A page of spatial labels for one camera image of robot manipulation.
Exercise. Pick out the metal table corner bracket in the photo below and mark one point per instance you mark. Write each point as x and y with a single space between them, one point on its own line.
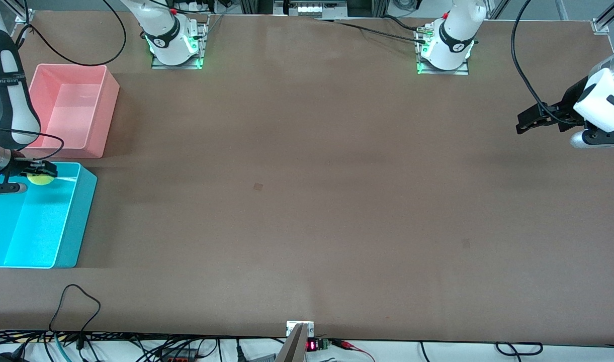
601 26
24 16

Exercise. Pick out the aluminium frame with lights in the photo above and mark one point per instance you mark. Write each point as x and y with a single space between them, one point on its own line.
312 7

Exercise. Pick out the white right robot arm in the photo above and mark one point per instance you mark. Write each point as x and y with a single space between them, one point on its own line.
161 25

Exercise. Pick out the yellow tennis ball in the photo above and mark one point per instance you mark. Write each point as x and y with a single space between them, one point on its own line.
41 179

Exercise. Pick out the pink plastic bin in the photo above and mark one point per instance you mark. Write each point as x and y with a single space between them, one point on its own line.
75 110

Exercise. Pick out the blue plastic bin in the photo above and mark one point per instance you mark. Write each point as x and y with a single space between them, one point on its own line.
40 226

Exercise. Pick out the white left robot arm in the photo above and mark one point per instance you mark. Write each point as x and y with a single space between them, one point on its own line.
455 35

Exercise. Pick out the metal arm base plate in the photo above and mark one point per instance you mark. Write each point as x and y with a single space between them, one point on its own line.
421 68
202 48

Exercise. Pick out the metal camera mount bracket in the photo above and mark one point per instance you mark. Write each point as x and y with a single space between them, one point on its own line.
292 327

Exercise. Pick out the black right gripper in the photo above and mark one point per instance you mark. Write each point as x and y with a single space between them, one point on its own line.
21 166

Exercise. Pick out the grey metal bar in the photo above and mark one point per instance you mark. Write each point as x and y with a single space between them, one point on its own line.
294 347

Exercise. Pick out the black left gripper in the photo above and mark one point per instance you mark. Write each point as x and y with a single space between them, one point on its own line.
571 101

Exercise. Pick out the red digit display module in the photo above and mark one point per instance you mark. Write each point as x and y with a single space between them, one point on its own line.
318 345

